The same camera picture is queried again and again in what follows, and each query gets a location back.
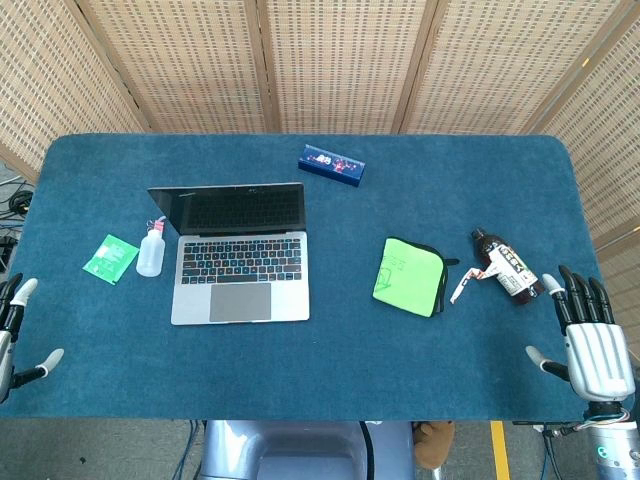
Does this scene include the dark blue printed box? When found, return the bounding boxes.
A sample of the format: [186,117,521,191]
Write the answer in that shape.
[298,144,368,189]

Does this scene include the grey robot torso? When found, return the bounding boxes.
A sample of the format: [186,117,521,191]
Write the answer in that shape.
[199,419,417,480]

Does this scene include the green folded cloth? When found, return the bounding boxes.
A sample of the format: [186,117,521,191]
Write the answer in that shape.
[371,236,461,319]

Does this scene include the brown bottle with label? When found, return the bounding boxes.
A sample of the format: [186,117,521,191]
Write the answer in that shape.
[449,228,546,307]

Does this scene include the blue cables under table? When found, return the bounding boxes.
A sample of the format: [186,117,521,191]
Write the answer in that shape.
[168,419,207,480]

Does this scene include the blue carpet table mat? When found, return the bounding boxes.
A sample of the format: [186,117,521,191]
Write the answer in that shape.
[0,133,601,422]

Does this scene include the green wipe packet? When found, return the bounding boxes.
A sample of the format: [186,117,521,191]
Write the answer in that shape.
[82,233,141,285]

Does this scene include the clear squeeze bottle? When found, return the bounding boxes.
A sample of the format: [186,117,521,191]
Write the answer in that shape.
[135,215,168,278]

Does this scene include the silver laptop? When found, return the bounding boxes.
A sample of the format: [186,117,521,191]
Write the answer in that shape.
[147,182,311,327]

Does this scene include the brown plush toy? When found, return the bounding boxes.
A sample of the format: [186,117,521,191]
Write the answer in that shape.
[412,421,457,471]

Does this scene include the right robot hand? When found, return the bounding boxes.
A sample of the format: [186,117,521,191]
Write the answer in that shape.
[524,264,637,402]

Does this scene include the bamboo screen panel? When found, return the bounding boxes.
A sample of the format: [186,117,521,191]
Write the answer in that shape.
[519,0,640,366]
[0,0,152,184]
[257,0,442,135]
[74,0,279,135]
[394,0,632,136]

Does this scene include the black floor cables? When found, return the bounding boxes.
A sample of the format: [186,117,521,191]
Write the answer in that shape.
[0,177,37,274]

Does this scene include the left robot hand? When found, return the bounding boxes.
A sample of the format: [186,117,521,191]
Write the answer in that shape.
[0,272,65,406]

